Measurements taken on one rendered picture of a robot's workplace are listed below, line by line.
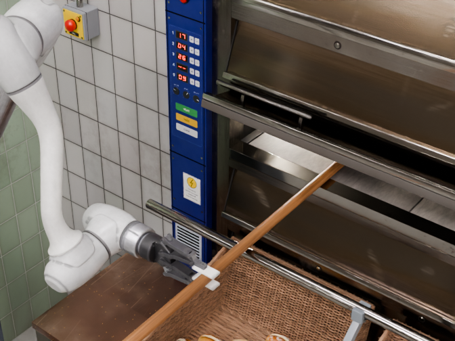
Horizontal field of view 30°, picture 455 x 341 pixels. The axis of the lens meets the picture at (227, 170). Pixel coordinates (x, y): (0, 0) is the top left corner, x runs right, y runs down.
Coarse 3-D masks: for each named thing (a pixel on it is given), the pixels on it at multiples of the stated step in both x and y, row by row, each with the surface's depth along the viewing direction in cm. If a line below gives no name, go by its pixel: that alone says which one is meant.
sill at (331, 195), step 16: (240, 144) 273; (240, 160) 270; (256, 160) 266; (272, 160) 265; (272, 176) 264; (288, 176) 260; (304, 176) 258; (320, 192) 254; (336, 192) 252; (352, 192) 252; (352, 208) 249; (368, 208) 245; (384, 208) 245; (400, 208) 245; (384, 224) 244; (400, 224) 241; (416, 224) 239; (432, 224) 239; (416, 240) 240; (432, 240) 236; (448, 240) 234
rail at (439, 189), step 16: (208, 96) 246; (240, 112) 240; (256, 112) 238; (288, 128) 232; (320, 144) 227; (336, 144) 225; (368, 160) 219; (400, 176) 215; (416, 176) 213; (448, 192) 208
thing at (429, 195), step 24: (240, 96) 254; (264, 96) 257; (240, 120) 241; (288, 120) 241; (312, 120) 244; (312, 144) 228; (360, 144) 233; (384, 144) 235; (360, 168) 221; (408, 168) 222; (432, 168) 224; (432, 192) 211
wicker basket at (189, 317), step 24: (240, 240) 284; (240, 264) 286; (288, 264) 274; (216, 288) 289; (240, 288) 288; (264, 288) 283; (288, 288) 277; (336, 288) 266; (192, 312) 281; (288, 312) 279; (312, 312) 273; (336, 312) 268; (168, 336) 273; (192, 336) 284; (240, 336) 284; (264, 336) 284; (312, 336) 275; (360, 336) 258
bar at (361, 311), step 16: (160, 208) 245; (192, 224) 239; (224, 240) 234; (256, 256) 228; (288, 272) 223; (320, 288) 218; (352, 304) 213; (368, 304) 213; (368, 320) 211; (384, 320) 209; (352, 336) 213; (400, 336) 207; (416, 336) 204
